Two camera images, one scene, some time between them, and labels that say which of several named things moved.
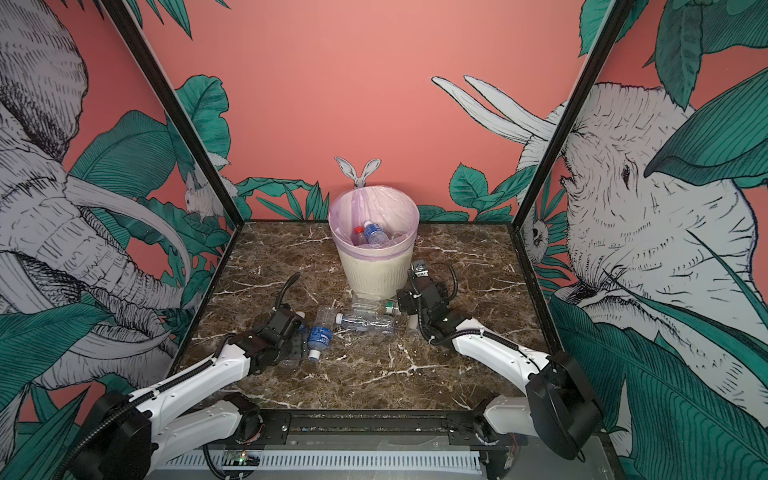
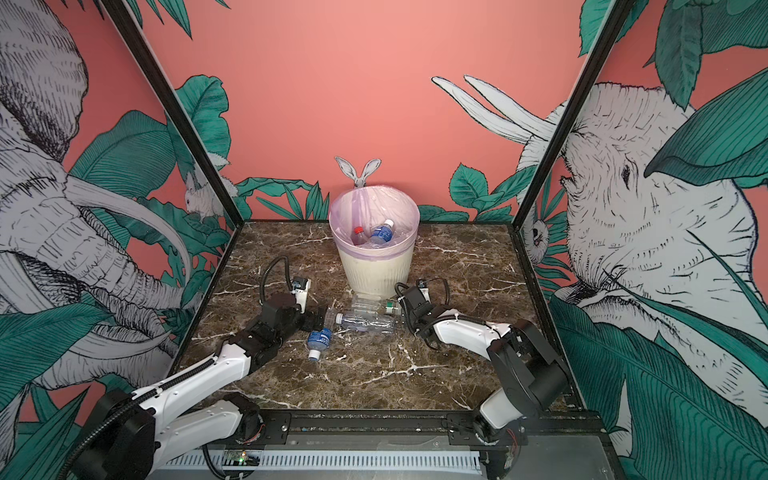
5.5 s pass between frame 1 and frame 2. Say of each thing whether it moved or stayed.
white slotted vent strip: stayed
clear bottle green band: stayed
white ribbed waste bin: stayed
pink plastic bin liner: stayed
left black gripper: moved
